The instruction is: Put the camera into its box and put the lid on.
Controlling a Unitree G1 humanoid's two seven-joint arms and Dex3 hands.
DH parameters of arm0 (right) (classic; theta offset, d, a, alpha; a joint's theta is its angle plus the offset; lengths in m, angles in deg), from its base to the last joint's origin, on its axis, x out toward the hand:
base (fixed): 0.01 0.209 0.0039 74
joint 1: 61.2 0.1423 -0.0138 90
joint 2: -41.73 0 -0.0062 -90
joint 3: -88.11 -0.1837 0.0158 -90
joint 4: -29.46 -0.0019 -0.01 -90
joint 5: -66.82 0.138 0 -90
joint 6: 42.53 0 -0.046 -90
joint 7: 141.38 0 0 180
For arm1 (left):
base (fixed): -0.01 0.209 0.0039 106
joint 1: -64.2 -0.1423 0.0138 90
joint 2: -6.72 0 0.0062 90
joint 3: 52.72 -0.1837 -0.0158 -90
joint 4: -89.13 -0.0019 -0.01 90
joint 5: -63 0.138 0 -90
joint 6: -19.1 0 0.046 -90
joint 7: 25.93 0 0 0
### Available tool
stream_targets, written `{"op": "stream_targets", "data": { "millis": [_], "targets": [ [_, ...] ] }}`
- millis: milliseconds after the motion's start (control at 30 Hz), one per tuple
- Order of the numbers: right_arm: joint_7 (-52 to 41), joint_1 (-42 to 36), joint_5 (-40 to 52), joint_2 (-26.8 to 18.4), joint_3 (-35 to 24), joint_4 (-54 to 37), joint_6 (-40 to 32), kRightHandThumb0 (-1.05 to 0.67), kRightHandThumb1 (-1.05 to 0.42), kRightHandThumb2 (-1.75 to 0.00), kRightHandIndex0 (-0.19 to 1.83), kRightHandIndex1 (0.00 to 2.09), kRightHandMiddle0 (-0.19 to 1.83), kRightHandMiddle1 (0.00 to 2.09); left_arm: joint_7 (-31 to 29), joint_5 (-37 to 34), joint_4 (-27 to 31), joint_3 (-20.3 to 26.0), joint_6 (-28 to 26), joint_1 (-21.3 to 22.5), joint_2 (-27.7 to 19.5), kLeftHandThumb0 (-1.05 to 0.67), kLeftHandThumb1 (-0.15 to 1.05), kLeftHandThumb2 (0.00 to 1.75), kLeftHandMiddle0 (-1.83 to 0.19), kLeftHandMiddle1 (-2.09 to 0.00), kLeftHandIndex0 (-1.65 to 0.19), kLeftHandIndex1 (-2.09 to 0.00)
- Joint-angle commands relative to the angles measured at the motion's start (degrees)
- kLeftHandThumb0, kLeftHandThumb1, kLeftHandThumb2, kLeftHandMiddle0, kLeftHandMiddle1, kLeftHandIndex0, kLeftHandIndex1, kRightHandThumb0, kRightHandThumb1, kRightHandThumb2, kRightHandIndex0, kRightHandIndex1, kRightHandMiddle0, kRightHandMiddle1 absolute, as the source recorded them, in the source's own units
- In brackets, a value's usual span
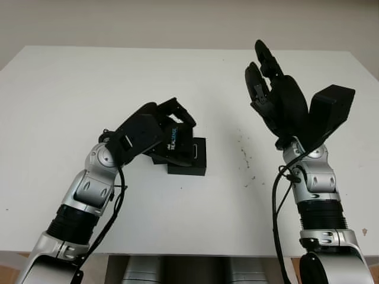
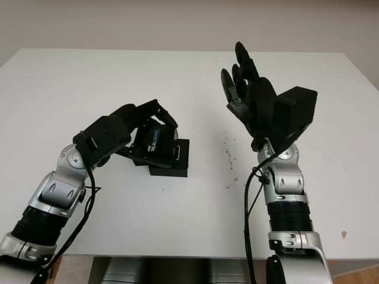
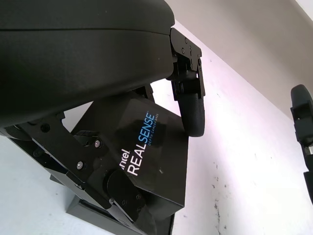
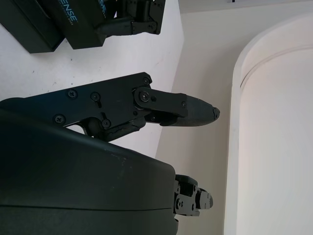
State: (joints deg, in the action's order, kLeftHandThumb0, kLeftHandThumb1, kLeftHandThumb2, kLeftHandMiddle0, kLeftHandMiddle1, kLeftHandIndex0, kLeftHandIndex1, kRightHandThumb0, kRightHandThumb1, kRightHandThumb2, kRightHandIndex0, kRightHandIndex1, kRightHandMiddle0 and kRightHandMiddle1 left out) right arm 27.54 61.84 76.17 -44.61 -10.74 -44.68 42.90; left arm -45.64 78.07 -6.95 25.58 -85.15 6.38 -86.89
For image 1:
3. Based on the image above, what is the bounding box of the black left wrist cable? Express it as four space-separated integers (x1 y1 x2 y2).
76 128 129 284

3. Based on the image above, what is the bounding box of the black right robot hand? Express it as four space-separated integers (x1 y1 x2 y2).
244 39 310 149

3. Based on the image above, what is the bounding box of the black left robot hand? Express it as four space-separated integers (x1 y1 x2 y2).
117 96 197 133

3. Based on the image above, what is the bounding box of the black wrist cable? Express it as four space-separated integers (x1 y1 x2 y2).
271 150 300 284
76 128 129 284

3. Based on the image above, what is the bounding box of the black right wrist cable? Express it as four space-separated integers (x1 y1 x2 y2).
271 150 300 284

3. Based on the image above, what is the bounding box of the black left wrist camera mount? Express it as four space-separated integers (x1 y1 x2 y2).
106 114 164 165

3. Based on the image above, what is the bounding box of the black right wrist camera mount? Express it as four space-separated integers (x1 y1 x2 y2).
301 84 356 150

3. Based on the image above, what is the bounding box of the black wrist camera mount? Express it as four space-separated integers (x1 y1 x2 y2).
106 114 164 165
301 84 356 150

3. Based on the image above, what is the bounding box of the grey robot torso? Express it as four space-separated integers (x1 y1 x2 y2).
123 256 267 284

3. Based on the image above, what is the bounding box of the black box base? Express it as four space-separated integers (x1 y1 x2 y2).
166 137 208 176

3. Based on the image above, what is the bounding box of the black printed box lid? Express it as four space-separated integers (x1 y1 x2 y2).
158 122 195 165

